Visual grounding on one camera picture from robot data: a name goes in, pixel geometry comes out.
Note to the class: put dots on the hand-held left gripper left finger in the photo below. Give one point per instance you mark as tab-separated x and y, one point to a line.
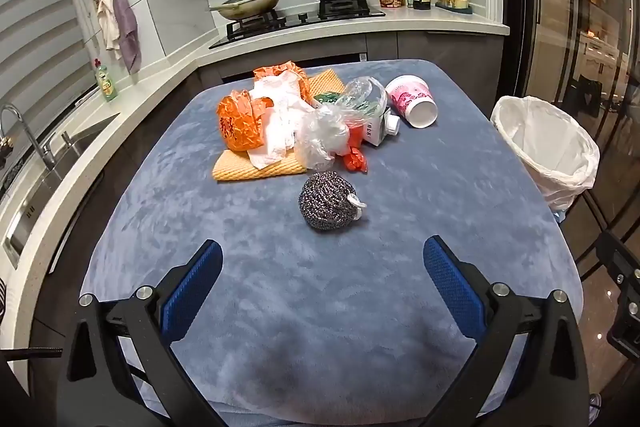
192	289

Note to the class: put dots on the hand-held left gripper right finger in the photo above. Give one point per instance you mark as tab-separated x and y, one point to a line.
452	287

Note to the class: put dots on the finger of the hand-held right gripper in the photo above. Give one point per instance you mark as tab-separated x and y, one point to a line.
622	272

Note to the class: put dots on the orange foam net sheet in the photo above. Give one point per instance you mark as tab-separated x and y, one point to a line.
240	169

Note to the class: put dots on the trash bin with white liner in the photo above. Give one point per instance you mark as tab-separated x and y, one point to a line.
545	147

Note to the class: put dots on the red plastic bag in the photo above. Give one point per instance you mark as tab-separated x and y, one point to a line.
356	159

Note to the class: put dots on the blue plush blanket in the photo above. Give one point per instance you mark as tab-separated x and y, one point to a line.
300	332

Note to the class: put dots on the steel wool scrubber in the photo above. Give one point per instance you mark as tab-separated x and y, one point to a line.
325	204

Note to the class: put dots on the orange printed plastic bag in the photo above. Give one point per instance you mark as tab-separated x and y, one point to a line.
237	122

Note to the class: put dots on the white milk carton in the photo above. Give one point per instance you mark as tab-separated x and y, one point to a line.
377	129

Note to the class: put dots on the white crumpled paper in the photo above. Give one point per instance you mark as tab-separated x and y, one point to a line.
280	127

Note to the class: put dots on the steel sink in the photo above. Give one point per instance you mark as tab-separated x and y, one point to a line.
75	144

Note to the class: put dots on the pink white paper cup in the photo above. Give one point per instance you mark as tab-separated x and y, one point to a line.
407	94

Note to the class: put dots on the clear plastic bag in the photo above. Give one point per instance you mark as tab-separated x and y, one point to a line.
320	137

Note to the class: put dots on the chrome faucet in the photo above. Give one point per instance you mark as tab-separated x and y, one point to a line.
45	152

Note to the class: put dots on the green dish soap bottle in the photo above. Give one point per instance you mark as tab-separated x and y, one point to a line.
106	84

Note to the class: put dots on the green wrapper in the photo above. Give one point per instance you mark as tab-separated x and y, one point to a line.
327	97

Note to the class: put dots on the dark kitchen cabinet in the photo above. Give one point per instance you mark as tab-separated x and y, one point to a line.
450	57

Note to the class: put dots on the orange crumpled plastic wrapper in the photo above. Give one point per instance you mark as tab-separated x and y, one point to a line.
280	74

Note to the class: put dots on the glass sliding door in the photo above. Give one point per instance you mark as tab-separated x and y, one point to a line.
575	32

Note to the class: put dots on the purple hanging towel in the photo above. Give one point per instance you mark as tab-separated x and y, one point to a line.
127	32

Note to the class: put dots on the white hanging towel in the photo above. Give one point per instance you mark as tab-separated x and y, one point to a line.
106	24

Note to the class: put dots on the black gas stove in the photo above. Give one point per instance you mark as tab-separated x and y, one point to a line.
300	21

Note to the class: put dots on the beige pan with lid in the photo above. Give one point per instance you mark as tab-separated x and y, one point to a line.
250	2

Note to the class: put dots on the window blinds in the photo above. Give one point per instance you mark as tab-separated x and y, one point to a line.
40	32

